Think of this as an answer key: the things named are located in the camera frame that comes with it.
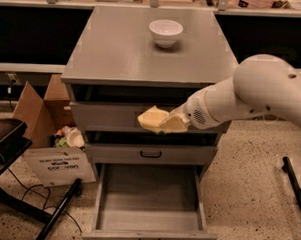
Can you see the black stand frame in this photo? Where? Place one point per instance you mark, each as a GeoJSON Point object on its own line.
{"type": "Point", "coordinates": [29, 211]}

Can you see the grey drawer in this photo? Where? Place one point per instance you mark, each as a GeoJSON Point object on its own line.
{"type": "Point", "coordinates": [120, 117]}
{"type": "Point", "coordinates": [149, 202]}
{"type": "Point", "coordinates": [150, 154]}

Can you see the grey middle drawer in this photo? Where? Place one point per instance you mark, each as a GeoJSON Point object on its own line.
{"type": "Point", "coordinates": [150, 154]}

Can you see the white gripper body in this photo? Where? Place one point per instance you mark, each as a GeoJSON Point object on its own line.
{"type": "Point", "coordinates": [193, 113]}

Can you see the grey bottom drawer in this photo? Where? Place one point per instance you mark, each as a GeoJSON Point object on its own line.
{"type": "Point", "coordinates": [149, 202]}

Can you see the brown cardboard box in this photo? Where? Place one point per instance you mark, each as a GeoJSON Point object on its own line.
{"type": "Point", "coordinates": [44, 116]}

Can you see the black bar at right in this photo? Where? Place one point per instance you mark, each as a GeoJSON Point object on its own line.
{"type": "Point", "coordinates": [288, 169]}

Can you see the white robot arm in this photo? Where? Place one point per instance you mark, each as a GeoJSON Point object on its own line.
{"type": "Point", "coordinates": [261, 84]}

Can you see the toys in box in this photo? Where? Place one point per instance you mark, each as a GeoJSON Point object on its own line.
{"type": "Point", "coordinates": [67, 137]}

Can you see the yellow sponge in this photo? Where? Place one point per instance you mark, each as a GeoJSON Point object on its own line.
{"type": "Point", "coordinates": [150, 120]}

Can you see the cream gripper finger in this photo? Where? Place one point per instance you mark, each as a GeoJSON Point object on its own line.
{"type": "Point", "coordinates": [175, 123]}
{"type": "Point", "coordinates": [178, 110]}

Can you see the grey top drawer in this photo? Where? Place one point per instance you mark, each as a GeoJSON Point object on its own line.
{"type": "Point", "coordinates": [120, 117]}

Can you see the grey drawer cabinet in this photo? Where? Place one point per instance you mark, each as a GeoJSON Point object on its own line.
{"type": "Point", "coordinates": [117, 60]}

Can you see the white bowl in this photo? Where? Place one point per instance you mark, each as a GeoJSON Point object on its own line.
{"type": "Point", "coordinates": [165, 33]}

